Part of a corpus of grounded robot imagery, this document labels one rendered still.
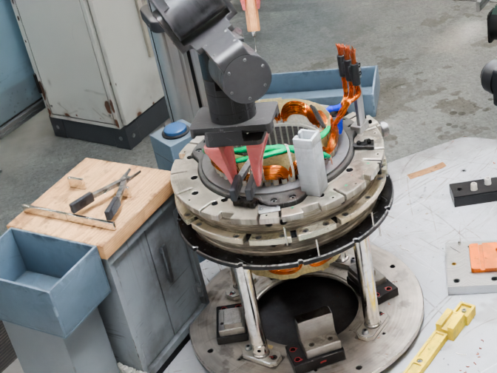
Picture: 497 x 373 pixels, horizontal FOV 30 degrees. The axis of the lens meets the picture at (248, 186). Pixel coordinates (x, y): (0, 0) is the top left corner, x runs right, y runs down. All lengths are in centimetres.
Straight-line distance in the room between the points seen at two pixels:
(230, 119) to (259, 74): 11
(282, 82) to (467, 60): 242
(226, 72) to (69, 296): 45
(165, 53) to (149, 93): 209
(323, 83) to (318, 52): 261
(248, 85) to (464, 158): 95
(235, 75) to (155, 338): 60
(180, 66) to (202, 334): 53
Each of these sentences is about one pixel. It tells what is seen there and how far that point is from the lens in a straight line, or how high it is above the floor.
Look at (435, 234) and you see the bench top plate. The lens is 170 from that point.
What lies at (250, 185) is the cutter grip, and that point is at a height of 118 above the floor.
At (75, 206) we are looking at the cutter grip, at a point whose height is 109.
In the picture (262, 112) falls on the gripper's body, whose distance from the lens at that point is 114.
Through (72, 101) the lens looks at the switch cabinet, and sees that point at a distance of 388.
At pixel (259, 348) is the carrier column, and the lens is 144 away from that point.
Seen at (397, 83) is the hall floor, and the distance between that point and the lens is 392.
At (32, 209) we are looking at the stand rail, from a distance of 145.
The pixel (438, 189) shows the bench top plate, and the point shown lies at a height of 78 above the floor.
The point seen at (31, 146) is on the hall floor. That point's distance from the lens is 407.
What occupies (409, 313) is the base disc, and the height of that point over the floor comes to 80.
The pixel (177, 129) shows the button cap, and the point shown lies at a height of 104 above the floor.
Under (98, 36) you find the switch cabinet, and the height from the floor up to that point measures 50.
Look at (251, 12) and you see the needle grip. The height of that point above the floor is 133.
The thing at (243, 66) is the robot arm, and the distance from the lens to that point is 102.
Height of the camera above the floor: 179
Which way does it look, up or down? 32 degrees down
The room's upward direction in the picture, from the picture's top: 12 degrees counter-clockwise
